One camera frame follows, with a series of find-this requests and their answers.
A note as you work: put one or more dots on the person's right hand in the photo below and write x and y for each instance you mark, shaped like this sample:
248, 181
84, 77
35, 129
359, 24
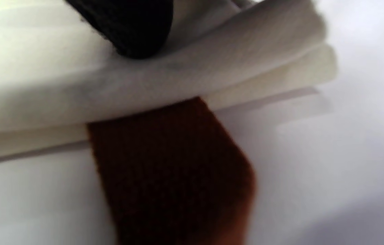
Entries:
134, 27

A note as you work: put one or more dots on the flower print cream canvas bag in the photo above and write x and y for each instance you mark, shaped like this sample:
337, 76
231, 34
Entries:
42, 68

